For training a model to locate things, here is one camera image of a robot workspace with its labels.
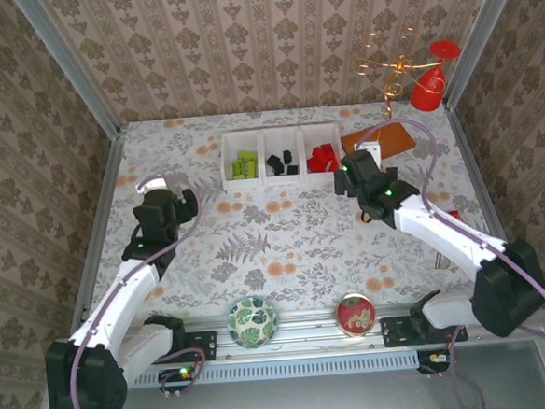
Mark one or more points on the red arch lego brick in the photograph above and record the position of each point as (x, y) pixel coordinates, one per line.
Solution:
(332, 162)

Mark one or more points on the small red lego brick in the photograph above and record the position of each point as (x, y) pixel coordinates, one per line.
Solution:
(328, 148)

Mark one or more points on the square black lego brick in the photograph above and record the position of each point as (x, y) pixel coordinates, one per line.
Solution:
(274, 159)
(277, 169)
(292, 169)

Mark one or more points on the long green lego brick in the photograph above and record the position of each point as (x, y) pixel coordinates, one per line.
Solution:
(238, 170)

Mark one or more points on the tall black lego piece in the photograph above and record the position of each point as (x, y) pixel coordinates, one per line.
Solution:
(288, 155)

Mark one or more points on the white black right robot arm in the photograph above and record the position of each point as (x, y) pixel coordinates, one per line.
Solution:
(443, 239)

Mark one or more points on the wooden base board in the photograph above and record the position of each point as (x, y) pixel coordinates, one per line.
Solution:
(394, 140)

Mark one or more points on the white three-compartment container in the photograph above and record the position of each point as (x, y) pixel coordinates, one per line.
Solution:
(261, 179)

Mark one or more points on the red snack packet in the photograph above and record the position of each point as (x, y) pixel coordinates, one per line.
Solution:
(455, 215)

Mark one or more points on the floral patterned table cover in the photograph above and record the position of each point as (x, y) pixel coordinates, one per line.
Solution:
(276, 260)

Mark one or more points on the red plastic goblet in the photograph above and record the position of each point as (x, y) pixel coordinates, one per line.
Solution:
(428, 88)

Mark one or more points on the red patterned bowl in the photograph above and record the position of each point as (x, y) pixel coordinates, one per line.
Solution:
(356, 314)

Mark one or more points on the leaf pattern bowl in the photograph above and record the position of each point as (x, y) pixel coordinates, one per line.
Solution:
(252, 322)

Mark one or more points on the small controller board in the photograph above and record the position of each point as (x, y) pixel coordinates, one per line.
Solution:
(435, 358)
(179, 375)

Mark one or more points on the grey metal shelf panel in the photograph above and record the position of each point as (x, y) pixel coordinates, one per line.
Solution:
(286, 405)

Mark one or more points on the aluminium side rail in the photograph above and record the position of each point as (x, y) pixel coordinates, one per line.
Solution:
(476, 176)
(99, 202)

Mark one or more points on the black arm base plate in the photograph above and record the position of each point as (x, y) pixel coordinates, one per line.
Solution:
(396, 331)
(203, 345)

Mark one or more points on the aluminium mounting rail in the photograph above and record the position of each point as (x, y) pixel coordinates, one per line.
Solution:
(309, 328)

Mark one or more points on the aluminium frame post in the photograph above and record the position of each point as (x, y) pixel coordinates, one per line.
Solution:
(66, 64)
(480, 35)

